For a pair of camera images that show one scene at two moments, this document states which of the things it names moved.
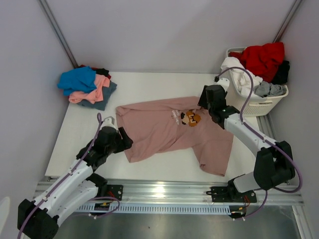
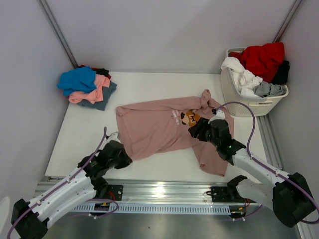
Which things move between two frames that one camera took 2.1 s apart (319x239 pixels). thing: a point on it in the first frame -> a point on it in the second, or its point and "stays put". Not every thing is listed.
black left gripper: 126,141 -> 126,160
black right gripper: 202,102 -> 199,128
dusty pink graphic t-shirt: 158,126 stays put
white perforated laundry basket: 242,102 stays put
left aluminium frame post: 56,30 stays put
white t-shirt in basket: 241,78 stays put
